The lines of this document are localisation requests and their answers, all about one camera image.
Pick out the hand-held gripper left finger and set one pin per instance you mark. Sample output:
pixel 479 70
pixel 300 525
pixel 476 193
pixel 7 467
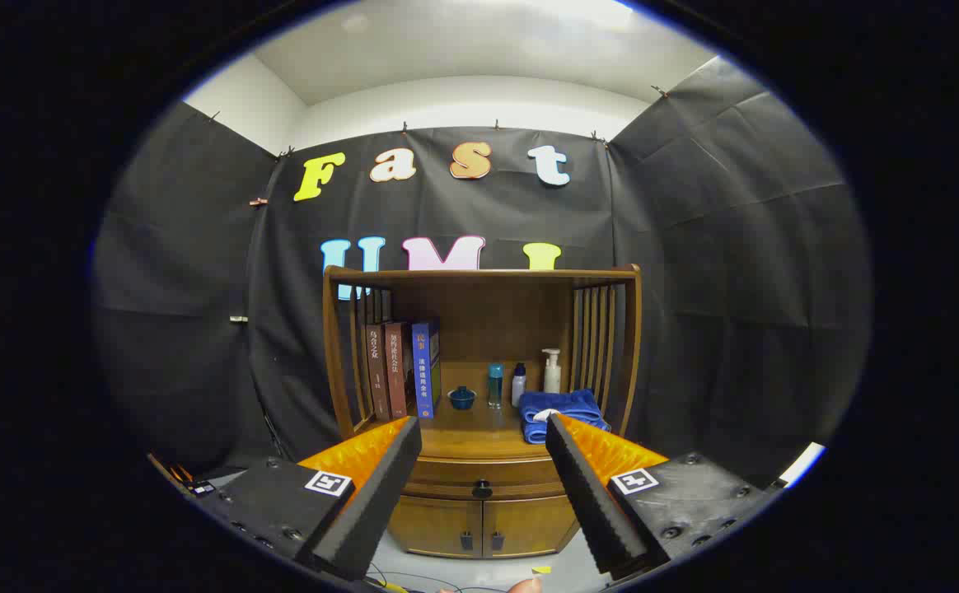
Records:
pixel 372 511

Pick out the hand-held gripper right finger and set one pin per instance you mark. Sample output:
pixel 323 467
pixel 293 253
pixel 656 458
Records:
pixel 595 511

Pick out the wooden drawer with black knob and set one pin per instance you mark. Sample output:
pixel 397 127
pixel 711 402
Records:
pixel 446 478

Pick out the wooden cabinet door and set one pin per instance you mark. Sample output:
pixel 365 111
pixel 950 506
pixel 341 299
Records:
pixel 529 527
pixel 438 527

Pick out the wooden countertop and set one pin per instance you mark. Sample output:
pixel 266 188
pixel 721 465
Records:
pixel 471 432

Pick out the wooden cabinet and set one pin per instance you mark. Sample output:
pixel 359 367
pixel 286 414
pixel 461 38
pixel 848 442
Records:
pixel 488 321

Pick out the blue folded towel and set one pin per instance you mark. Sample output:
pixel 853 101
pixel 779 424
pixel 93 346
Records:
pixel 566 405

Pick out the dark brown book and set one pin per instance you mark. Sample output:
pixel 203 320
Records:
pixel 376 371

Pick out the white pump bottle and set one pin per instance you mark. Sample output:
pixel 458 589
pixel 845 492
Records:
pixel 552 377

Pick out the reddish brown book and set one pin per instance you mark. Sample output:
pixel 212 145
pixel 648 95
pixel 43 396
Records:
pixel 397 371

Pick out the dark blue lidded bowl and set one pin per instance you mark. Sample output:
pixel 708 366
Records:
pixel 462 399

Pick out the white bottle with blue cap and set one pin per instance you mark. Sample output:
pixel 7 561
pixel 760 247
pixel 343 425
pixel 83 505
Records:
pixel 518 389

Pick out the blue book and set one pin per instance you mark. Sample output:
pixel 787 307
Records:
pixel 423 371

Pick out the teal bottle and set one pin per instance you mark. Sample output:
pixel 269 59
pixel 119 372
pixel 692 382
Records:
pixel 495 387

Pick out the black backdrop cloth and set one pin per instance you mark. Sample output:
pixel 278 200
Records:
pixel 694 247

